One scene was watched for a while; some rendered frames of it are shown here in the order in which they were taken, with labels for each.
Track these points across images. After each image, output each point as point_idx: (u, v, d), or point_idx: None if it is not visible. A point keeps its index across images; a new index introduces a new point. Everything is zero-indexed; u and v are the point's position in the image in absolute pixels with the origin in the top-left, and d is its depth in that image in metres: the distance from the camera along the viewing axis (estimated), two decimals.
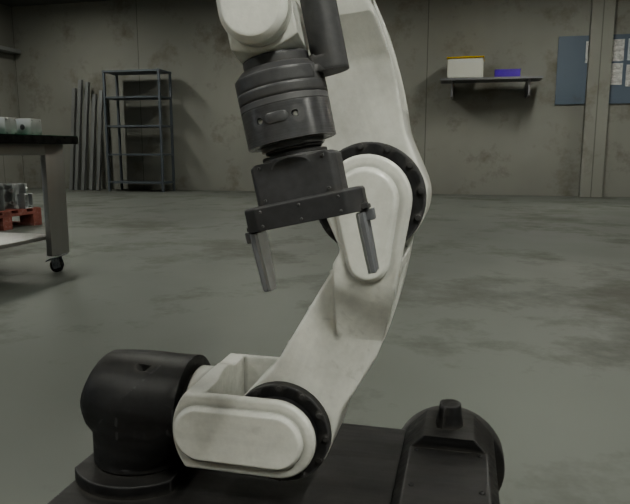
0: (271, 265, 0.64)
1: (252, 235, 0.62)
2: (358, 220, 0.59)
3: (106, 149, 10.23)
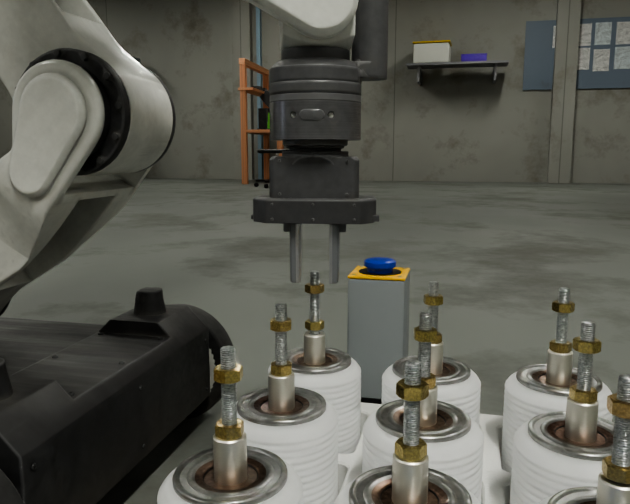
0: (300, 256, 0.63)
1: (293, 225, 0.60)
2: (330, 231, 0.60)
3: None
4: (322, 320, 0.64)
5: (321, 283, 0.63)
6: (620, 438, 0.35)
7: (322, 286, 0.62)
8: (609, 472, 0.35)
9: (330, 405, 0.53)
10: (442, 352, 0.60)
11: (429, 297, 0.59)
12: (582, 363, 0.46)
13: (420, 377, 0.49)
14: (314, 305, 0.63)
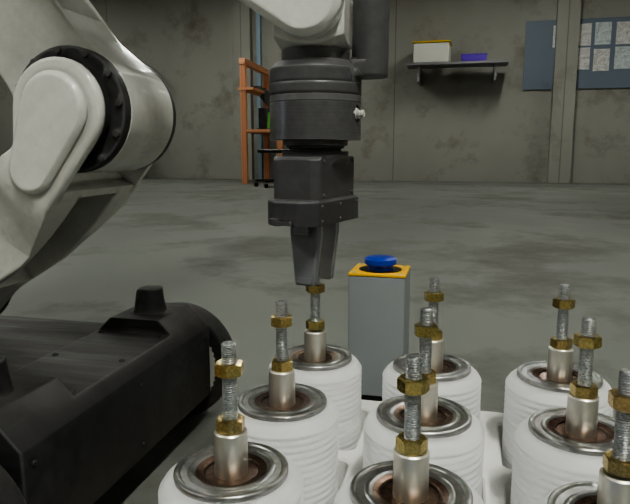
0: (328, 256, 0.63)
1: None
2: (292, 229, 0.61)
3: None
4: (323, 320, 0.63)
5: (321, 283, 0.63)
6: (621, 432, 0.35)
7: (321, 286, 0.62)
8: (610, 466, 0.35)
9: (331, 401, 0.53)
10: (443, 349, 0.60)
11: (430, 294, 0.59)
12: (583, 359, 0.46)
13: None
14: (313, 305, 0.63)
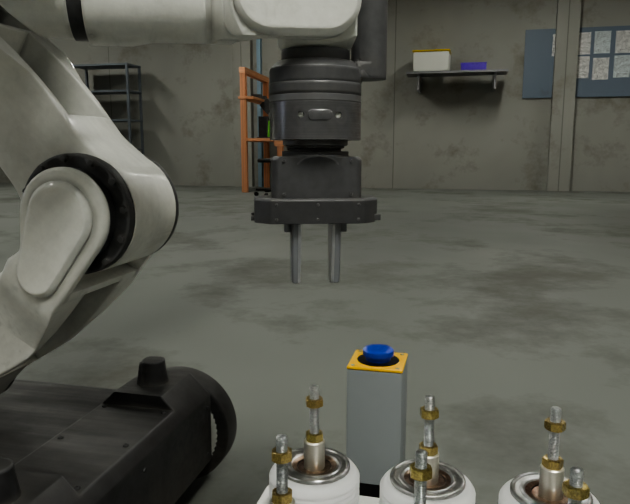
0: None
1: (295, 225, 0.60)
2: (333, 230, 0.60)
3: None
4: (308, 434, 0.65)
5: (309, 399, 0.64)
6: None
7: (306, 399, 0.65)
8: None
9: None
10: (438, 463, 0.62)
11: (425, 412, 0.61)
12: None
13: None
14: (312, 415, 0.65)
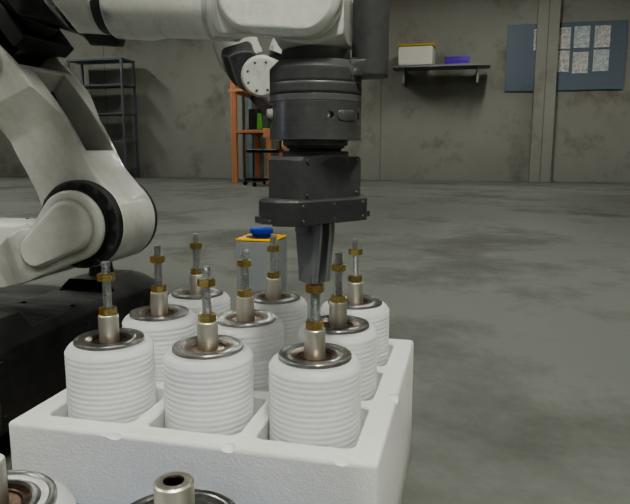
0: (306, 257, 0.63)
1: (318, 225, 0.60)
2: (330, 230, 0.61)
3: None
4: (192, 269, 0.91)
5: (192, 243, 0.90)
6: (315, 306, 0.63)
7: (190, 243, 0.91)
8: (314, 326, 0.62)
9: (192, 313, 0.81)
10: (280, 284, 0.88)
11: (269, 246, 0.87)
12: (335, 278, 0.74)
13: (241, 290, 0.77)
14: (195, 256, 0.92)
